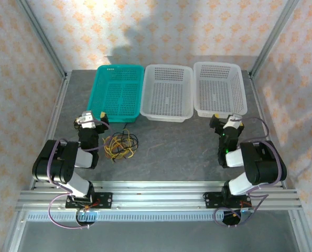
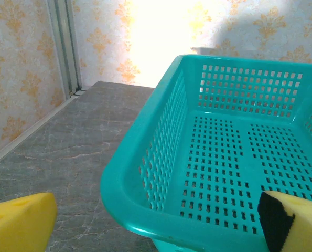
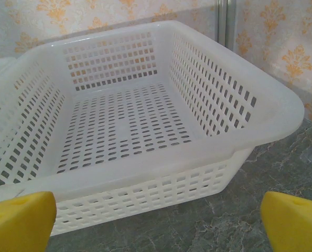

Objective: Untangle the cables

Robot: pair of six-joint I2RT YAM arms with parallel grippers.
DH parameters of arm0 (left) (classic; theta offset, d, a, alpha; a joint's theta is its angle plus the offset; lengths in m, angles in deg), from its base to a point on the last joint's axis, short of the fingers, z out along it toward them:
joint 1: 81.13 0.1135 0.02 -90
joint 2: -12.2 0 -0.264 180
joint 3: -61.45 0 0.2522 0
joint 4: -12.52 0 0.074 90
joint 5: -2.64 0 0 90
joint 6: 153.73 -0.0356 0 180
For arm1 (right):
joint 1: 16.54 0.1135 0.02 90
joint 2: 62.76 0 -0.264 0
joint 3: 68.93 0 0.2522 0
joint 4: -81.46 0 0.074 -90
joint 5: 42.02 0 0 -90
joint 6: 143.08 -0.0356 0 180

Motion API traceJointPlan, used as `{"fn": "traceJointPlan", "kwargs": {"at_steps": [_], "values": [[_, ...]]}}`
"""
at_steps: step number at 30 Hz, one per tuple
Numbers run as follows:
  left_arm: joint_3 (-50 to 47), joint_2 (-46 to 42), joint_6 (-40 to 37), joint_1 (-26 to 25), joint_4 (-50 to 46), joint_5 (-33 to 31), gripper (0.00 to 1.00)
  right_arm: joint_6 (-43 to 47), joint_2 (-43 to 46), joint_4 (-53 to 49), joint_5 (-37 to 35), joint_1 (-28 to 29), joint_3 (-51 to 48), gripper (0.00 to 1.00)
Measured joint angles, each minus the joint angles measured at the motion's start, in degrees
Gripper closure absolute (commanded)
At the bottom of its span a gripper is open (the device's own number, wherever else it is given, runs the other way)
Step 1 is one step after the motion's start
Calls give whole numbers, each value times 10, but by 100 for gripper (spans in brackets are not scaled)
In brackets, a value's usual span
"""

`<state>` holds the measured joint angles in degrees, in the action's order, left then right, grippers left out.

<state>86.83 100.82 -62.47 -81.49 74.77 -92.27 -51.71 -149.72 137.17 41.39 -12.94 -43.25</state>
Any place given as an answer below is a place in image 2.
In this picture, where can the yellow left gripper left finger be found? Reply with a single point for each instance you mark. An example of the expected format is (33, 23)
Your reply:
(19, 225)

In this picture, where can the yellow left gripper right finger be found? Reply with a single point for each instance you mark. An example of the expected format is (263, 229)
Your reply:
(300, 228)

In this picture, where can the teal perforated plastic basket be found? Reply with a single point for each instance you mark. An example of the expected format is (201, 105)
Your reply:
(124, 168)

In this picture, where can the aluminium table side rail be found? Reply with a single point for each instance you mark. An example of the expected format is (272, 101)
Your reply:
(27, 132)

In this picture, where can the aluminium frame post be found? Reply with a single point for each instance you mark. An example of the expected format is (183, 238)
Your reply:
(64, 47)

